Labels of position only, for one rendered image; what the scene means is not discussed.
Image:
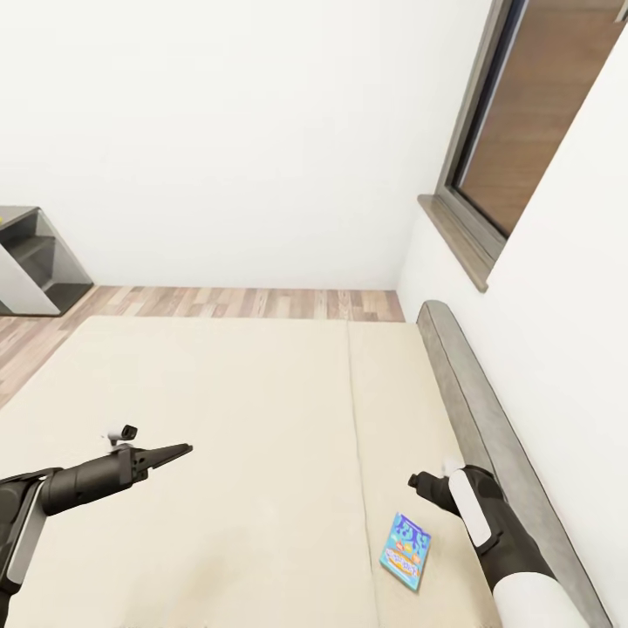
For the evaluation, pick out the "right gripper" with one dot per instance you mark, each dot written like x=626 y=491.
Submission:
x=430 y=487

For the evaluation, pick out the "desk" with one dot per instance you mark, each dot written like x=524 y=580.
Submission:
x=39 y=276

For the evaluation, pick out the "fixed window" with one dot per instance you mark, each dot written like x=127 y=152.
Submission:
x=536 y=62

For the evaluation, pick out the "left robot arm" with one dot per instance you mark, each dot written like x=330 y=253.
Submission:
x=27 y=499

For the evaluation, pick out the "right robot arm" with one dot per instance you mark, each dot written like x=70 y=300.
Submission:
x=525 y=589

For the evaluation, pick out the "board game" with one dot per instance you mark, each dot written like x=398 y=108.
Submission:
x=405 y=550

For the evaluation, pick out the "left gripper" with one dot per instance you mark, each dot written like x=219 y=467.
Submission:
x=116 y=472

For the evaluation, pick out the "bed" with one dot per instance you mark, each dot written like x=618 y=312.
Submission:
x=304 y=434

